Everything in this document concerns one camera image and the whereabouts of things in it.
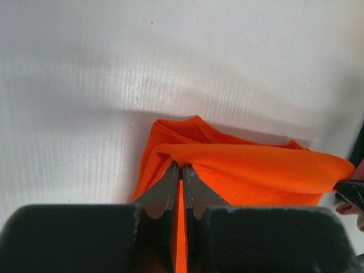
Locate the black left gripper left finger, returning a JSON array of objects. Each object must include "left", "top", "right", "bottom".
[{"left": 1, "top": 163, "right": 179, "bottom": 272}]

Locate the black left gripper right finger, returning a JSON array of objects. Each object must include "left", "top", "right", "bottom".
[{"left": 183, "top": 166, "right": 363, "bottom": 272}]

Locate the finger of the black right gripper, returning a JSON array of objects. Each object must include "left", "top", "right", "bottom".
[{"left": 334, "top": 179, "right": 363, "bottom": 213}]

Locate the orange t shirt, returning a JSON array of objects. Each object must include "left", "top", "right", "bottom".
[{"left": 129, "top": 114, "right": 356, "bottom": 273}]

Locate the pink folded t shirt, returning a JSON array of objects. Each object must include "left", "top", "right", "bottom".
[{"left": 336, "top": 160, "right": 363, "bottom": 232}]

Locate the green folded t shirt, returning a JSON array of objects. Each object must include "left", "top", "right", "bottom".
[{"left": 349, "top": 123, "right": 364, "bottom": 168}]

